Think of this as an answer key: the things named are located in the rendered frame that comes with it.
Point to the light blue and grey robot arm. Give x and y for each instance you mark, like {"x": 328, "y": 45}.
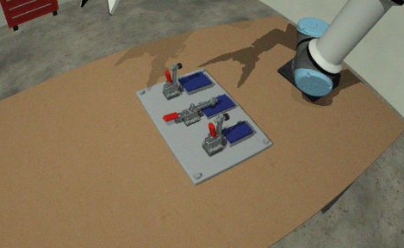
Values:
{"x": 319, "y": 61}

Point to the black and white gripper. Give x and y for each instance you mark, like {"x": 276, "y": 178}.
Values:
{"x": 112, "y": 4}

